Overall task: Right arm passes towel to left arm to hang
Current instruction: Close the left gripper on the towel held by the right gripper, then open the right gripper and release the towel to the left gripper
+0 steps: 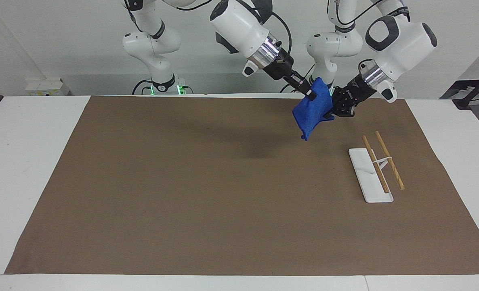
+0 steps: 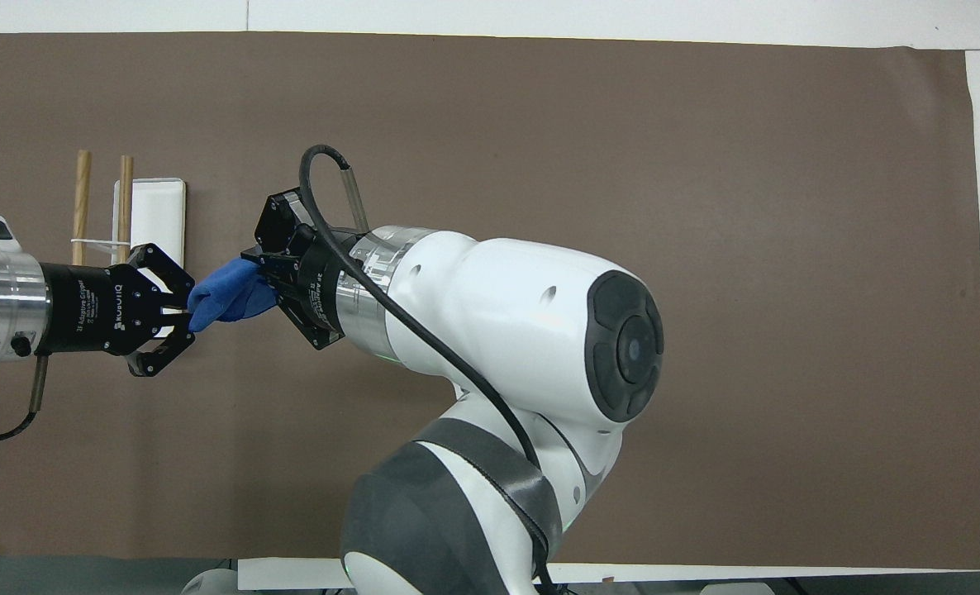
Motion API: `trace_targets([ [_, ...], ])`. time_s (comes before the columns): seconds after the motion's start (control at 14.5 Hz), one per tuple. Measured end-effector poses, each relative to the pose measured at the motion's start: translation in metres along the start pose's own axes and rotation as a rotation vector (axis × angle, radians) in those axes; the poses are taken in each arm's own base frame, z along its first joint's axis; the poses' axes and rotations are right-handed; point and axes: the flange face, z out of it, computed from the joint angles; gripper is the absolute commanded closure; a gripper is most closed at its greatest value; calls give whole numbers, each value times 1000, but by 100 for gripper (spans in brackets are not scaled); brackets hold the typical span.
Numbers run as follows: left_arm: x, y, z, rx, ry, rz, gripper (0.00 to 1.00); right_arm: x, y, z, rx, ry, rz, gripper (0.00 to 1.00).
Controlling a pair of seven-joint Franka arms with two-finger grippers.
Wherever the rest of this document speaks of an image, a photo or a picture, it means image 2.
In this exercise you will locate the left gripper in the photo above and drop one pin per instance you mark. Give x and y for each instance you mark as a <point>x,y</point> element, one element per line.
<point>85,307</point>

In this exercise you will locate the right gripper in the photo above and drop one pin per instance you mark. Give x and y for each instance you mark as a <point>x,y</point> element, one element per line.
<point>318,289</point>

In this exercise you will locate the blue towel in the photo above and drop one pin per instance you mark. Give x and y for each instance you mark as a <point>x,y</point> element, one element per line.
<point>225,297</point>

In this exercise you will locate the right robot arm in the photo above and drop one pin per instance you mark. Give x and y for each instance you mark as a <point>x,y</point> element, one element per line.
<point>506,330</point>

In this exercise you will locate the wooden rod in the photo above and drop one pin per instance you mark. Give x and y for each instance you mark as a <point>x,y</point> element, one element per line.
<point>126,207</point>
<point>82,202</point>

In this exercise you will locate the white rack base plate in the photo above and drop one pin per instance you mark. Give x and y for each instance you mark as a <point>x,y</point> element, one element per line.
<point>159,219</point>

